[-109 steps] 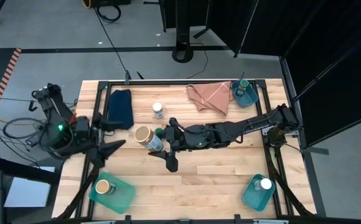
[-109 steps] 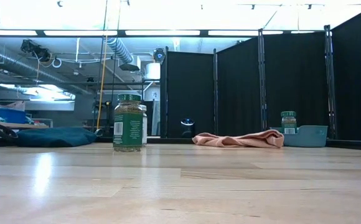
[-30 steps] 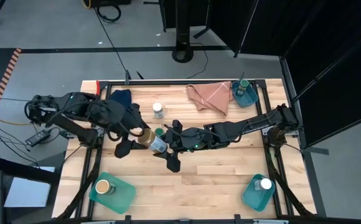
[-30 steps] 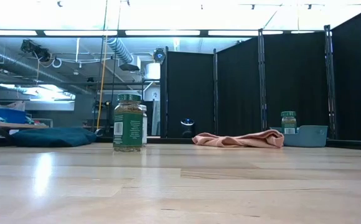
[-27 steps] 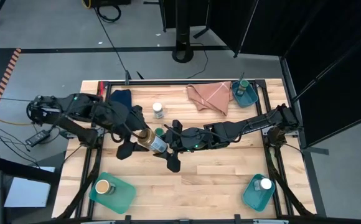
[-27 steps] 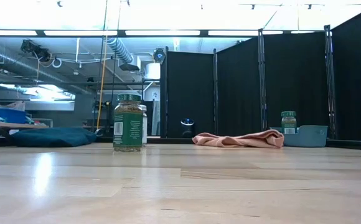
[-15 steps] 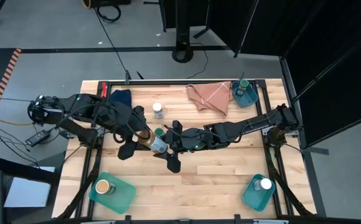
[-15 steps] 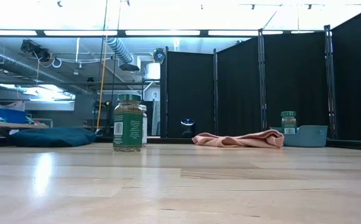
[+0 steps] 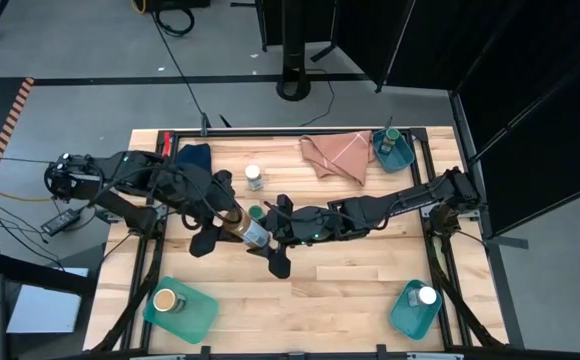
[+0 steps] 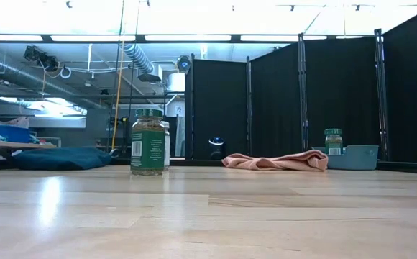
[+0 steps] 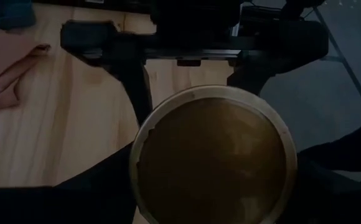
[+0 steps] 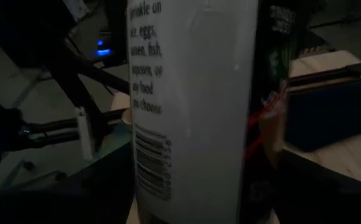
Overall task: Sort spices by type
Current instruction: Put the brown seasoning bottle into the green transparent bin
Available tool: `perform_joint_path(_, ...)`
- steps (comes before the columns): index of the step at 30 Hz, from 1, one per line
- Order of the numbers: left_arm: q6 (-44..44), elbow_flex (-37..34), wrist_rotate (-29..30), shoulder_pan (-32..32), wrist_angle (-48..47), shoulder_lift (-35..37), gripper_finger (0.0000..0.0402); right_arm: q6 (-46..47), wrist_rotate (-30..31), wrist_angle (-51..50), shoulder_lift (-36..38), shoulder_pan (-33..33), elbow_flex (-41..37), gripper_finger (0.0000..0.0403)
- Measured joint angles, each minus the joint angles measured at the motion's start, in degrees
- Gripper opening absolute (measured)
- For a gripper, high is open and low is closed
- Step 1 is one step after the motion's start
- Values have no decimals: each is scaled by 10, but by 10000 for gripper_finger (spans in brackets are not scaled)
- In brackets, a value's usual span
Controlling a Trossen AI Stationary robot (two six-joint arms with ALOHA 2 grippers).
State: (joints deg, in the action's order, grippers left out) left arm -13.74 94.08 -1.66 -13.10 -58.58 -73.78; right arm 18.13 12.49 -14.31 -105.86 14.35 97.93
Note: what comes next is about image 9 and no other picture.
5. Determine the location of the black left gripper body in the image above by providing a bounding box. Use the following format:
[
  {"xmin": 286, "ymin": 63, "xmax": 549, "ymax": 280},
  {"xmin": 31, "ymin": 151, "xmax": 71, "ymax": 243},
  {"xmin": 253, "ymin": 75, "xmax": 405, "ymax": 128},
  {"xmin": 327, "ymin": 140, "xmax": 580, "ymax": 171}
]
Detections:
[{"xmin": 167, "ymin": 167, "xmax": 221, "ymax": 229}]

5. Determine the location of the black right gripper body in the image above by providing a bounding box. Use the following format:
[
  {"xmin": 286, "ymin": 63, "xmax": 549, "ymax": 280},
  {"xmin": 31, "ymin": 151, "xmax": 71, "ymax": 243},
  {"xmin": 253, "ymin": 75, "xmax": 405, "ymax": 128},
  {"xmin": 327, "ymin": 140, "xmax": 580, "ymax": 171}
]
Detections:
[{"xmin": 267, "ymin": 207, "xmax": 344, "ymax": 247}]

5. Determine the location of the white lid seasoning jar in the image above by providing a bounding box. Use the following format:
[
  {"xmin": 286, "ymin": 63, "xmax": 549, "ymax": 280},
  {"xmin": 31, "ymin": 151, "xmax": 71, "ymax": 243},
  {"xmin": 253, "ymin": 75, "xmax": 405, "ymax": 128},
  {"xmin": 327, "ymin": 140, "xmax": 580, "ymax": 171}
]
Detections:
[
  {"xmin": 244, "ymin": 163, "xmax": 265, "ymax": 192},
  {"xmin": 407, "ymin": 285, "xmax": 438, "ymax": 308}
]

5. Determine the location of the gold lid furikake jar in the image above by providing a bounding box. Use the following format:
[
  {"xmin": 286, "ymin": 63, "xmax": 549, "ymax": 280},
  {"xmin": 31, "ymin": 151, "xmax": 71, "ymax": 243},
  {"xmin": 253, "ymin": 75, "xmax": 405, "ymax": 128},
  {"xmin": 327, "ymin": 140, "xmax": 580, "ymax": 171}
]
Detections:
[
  {"xmin": 223, "ymin": 208, "xmax": 272, "ymax": 250},
  {"xmin": 152, "ymin": 288, "xmax": 187, "ymax": 314}
]

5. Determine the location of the dark teal cloth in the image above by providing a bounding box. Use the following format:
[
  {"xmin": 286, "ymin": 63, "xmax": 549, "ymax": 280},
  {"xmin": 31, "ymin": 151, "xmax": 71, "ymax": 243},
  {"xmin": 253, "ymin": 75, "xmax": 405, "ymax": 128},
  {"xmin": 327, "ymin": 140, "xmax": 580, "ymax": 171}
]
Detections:
[{"xmin": 174, "ymin": 143, "xmax": 214, "ymax": 174}]

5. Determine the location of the green plastic bin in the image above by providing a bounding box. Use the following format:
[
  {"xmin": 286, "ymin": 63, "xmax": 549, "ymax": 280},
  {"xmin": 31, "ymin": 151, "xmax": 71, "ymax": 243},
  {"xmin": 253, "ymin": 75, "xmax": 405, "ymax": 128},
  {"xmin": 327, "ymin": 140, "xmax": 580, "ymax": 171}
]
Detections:
[{"xmin": 142, "ymin": 275, "xmax": 220, "ymax": 345}]

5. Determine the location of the pink folded cloth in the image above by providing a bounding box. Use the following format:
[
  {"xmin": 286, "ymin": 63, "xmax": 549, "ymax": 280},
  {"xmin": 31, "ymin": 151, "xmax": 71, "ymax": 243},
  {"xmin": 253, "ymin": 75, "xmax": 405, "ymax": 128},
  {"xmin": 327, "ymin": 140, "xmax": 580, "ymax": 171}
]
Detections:
[{"xmin": 298, "ymin": 130, "xmax": 376, "ymax": 187}]

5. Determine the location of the light blue plastic bin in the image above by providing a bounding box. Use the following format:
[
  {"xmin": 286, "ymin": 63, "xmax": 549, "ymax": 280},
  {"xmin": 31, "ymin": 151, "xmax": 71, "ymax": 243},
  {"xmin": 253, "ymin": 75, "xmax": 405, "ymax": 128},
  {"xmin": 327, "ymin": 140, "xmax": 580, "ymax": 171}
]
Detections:
[{"xmin": 371, "ymin": 127, "xmax": 416, "ymax": 175}]

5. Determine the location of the black power adapter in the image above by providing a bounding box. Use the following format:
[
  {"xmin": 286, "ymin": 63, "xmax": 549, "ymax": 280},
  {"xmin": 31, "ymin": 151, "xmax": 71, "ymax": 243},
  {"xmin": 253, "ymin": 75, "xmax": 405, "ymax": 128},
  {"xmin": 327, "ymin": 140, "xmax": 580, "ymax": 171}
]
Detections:
[{"xmin": 40, "ymin": 208, "xmax": 82, "ymax": 237}]

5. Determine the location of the teal plastic bin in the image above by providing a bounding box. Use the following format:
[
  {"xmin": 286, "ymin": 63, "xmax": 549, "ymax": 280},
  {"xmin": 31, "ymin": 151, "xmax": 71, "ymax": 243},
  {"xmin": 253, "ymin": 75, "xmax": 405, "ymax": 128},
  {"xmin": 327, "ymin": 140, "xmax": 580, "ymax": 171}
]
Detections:
[{"xmin": 388, "ymin": 278, "xmax": 444, "ymax": 342}]

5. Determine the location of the black tower air purifier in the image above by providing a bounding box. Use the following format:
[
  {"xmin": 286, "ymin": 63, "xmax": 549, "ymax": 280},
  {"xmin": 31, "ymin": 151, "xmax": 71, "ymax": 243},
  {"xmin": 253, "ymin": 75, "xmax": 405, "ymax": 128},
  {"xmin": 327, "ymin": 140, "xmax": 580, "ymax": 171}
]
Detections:
[{"xmin": 275, "ymin": 0, "xmax": 313, "ymax": 102}]

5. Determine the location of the white flat board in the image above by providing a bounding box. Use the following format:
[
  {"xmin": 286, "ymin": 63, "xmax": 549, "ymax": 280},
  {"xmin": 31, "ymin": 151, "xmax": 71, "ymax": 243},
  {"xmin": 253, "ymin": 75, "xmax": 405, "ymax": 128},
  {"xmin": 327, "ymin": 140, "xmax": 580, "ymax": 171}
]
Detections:
[{"xmin": 5, "ymin": 267, "xmax": 90, "ymax": 335}]

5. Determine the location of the black fabric partition panel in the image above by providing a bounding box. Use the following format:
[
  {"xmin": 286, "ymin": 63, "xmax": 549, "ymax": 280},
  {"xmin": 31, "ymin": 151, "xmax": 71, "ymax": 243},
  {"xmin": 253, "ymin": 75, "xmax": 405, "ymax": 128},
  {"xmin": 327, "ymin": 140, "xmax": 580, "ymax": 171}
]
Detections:
[
  {"xmin": 329, "ymin": 0, "xmax": 416, "ymax": 94},
  {"xmin": 377, "ymin": 0, "xmax": 580, "ymax": 94},
  {"xmin": 449, "ymin": 29, "xmax": 580, "ymax": 239},
  {"xmin": 254, "ymin": 0, "xmax": 341, "ymax": 64}
]

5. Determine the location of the black table frame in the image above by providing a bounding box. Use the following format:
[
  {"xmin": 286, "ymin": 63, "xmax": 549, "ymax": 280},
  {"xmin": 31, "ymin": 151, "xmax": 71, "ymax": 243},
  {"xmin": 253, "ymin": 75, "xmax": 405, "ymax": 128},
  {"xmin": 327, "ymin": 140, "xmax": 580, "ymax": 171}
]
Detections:
[{"xmin": 89, "ymin": 127, "xmax": 509, "ymax": 360}]

